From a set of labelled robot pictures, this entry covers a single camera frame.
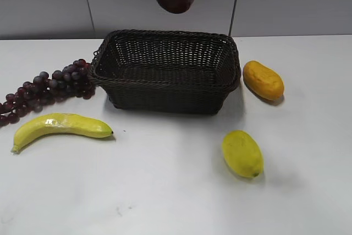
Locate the purple grape bunch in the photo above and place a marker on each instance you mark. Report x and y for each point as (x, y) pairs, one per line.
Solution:
(47, 89)

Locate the dark woven basket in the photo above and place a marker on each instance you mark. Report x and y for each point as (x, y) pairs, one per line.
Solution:
(166, 71)

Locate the yellow lemon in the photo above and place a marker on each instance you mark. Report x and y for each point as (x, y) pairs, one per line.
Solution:
(242, 154)

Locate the orange yellow mango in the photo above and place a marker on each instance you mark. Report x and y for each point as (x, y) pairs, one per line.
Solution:
(263, 81)

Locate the yellow banana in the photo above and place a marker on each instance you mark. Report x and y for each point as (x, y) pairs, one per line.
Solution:
(59, 123)

